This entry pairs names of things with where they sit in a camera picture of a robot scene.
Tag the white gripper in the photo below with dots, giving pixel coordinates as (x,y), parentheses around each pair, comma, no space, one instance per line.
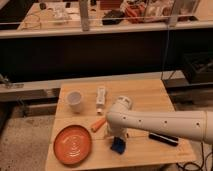
(118,144)

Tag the white cup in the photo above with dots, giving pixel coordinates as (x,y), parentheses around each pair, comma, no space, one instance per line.
(74,100)

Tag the orange plate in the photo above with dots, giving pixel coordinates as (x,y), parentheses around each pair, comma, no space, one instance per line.
(72,145)

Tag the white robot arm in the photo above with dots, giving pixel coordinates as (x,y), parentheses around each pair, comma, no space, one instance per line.
(191,125)

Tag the black box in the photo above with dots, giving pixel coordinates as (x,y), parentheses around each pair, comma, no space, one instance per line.
(198,67)

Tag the wooden table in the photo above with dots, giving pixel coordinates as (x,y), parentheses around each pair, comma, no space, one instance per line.
(140,151)

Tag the black rectangular eraser block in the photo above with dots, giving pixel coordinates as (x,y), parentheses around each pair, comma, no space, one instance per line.
(173,141)

